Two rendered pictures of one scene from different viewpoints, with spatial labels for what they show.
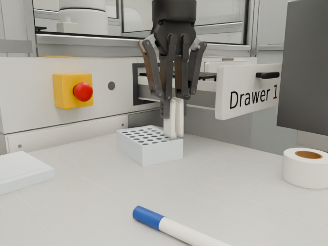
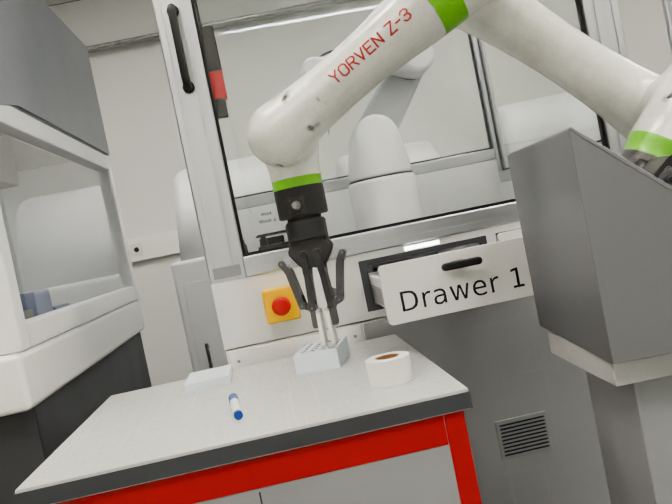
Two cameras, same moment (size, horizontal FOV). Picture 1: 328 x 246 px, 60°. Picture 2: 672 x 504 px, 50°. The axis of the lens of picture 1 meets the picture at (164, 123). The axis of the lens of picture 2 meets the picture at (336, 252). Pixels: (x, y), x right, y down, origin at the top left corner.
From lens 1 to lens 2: 103 cm
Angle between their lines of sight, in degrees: 42
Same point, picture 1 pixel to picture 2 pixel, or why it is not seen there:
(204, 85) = not seen: hidden behind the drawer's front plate
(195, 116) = (494, 317)
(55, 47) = (263, 264)
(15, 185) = (199, 385)
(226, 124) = not seen: hidden behind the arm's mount
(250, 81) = (439, 274)
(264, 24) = not seen: outside the picture
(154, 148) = (305, 357)
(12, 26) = (223, 256)
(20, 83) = (233, 304)
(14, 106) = (231, 324)
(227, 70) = (385, 270)
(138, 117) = (378, 326)
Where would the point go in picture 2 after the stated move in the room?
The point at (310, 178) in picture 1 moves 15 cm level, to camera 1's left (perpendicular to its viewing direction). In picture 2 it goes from (372, 378) to (302, 379)
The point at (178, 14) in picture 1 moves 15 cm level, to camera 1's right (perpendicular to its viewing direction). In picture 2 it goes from (296, 237) to (361, 224)
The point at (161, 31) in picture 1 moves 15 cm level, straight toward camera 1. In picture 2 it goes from (293, 251) to (232, 265)
